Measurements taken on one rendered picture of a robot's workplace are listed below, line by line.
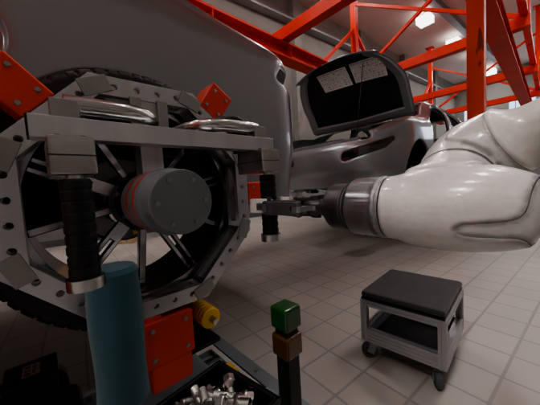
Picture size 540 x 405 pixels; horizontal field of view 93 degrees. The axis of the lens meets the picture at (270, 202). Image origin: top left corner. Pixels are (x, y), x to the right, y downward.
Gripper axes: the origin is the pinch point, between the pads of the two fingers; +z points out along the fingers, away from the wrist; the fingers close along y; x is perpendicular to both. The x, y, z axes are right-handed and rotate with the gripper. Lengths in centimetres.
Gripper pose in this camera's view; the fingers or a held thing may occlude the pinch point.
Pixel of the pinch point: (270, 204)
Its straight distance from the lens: 56.6
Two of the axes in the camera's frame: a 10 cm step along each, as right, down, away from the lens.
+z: -6.7, -0.1, 7.4
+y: 7.4, -0.9, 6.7
